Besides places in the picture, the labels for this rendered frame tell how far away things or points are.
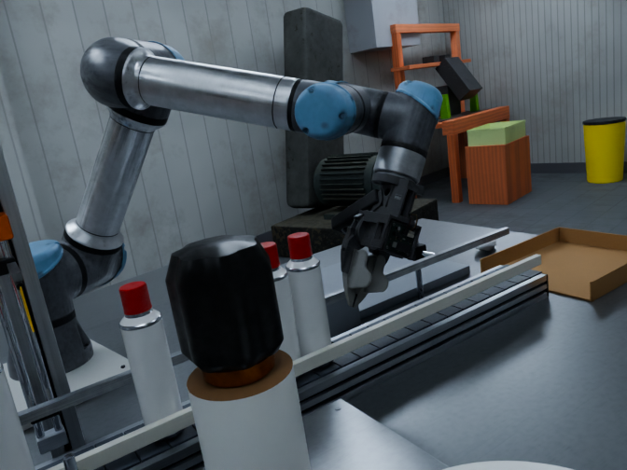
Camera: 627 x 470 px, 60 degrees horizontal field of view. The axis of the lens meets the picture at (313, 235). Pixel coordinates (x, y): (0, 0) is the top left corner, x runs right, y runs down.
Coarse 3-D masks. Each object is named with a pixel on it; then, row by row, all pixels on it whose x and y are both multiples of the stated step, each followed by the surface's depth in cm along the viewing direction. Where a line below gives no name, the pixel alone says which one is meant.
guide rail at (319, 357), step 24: (528, 264) 105; (480, 288) 97; (408, 312) 89; (432, 312) 91; (360, 336) 83; (312, 360) 79; (144, 432) 66; (168, 432) 68; (96, 456) 63; (120, 456) 65
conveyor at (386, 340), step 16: (528, 272) 108; (496, 288) 102; (416, 304) 100; (464, 304) 97; (384, 320) 96; (432, 320) 93; (384, 336) 90; (400, 336) 89; (352, 352) 86; (368, 352) 85; (320, 368) 82; (336, 368) 81; (304, 384) 78; (128, 432) 73; (192, 432) 71; (144, 448) 69; (160, 448) 68; (48, 464) 68; (112, 464) 66; (128, 464) 66
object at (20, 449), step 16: (0, 368) 59; (0, 384) 59; (0, 400) 59; (0, 416) 59; (16, 416) 61; (0, 432) 59; (16, 432) 60; (0, 448) 59; (16, 448) 60; (0, 464) 59; (16, 464) 60; (32, 464) 63
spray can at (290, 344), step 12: (276, 252) 77; (276, 264) 77; (276, 276) 76; (276, 288) 76; (288, 288) 78; (288, 300) 78; (288, 312) 78; (288, 324) 78; (288, 336) 78; (288, 348) 78
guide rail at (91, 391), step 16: (480, 240) 106; (432, 256) 100; (448, 256) 102; (384, 272) 95; (400, 272) 96; (176, 352) 75; (96, 384) 70; (112, 384) 70; (64, 400) 67; (80, 400) 68; (32, 416) 65
